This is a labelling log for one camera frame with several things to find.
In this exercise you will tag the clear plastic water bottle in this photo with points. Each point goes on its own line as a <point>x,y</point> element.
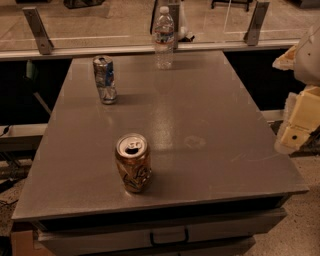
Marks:
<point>164,39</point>

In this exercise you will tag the grey drawer with black handle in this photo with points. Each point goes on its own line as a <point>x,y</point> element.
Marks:
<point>229,234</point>

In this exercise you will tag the metal railing bracket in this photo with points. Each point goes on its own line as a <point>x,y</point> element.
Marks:
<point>174,10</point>
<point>43,42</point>
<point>252,35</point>

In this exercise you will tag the orange soda can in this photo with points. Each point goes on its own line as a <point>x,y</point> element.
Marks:
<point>133,160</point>

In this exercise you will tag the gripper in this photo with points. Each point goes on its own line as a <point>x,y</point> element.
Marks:
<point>308,60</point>

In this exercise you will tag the crushed blue silver can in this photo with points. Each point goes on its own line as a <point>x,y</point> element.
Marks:
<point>104,79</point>

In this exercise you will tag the right metal railing bracket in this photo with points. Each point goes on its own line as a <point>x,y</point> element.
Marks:
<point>252,35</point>

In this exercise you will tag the left metal railing bracket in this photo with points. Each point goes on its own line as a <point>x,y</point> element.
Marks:
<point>43,42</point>

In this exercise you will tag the middle metal railing bracket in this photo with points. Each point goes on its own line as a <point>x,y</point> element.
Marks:
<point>174,10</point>

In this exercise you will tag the metal window rail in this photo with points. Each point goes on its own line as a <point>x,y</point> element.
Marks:
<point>144,49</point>

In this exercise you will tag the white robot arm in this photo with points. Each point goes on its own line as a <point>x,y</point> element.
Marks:
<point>307,59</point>

